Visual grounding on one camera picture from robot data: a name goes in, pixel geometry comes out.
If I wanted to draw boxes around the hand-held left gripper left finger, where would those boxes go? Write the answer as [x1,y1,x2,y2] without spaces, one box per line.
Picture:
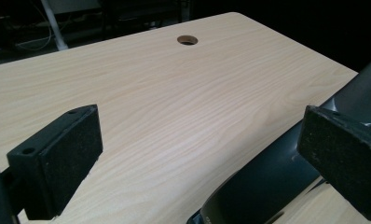
[6,104,104,221]

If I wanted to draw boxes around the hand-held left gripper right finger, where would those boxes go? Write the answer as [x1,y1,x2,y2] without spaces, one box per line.
[296,105,371,222]

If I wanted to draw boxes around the black stapler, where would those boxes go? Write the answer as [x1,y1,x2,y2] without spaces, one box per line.
[186,50,371,224]

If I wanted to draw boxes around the white desk leg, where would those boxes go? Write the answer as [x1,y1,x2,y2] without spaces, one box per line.
[39,0,70,52]

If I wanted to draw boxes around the floor cables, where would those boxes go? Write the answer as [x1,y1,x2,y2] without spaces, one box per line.
[6,18,82,52]

